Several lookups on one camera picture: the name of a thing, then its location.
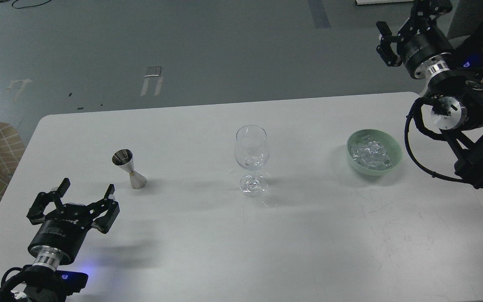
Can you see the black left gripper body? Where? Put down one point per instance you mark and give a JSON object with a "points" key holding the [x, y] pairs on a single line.
{"points": [[64, 232]]}

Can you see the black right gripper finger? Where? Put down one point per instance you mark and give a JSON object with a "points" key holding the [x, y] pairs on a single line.
{"points": [[391, 48], [424, 13]]}

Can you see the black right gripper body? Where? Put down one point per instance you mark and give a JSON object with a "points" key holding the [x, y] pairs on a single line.
{"points": [[424, 49]]}

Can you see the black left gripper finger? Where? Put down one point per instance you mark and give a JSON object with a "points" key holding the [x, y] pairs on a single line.
{"points": [[36, 214], [102, 214]]}

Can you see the steel cocktail jigger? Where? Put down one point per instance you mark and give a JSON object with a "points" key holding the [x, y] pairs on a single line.
{"points": [[124, 159]]}

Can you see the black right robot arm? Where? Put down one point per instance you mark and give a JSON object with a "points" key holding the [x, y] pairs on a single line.
{"points": [[450, 107]]}

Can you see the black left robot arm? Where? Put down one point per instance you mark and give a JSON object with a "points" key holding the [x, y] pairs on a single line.
{"points": [[42, 281]]}

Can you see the clear ice cubes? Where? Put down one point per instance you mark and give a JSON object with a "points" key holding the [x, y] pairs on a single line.
{"points": [[371, 154]]}

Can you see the clear wine glass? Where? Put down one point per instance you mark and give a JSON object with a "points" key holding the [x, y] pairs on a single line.
{"points": [[252, 153]]}

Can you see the grey office chair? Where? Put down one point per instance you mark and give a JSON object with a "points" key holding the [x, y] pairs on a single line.
{"points": [[467, 15]]}

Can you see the green bowl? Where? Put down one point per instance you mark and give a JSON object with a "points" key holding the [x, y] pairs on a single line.
{"points": [[393, 147]]}

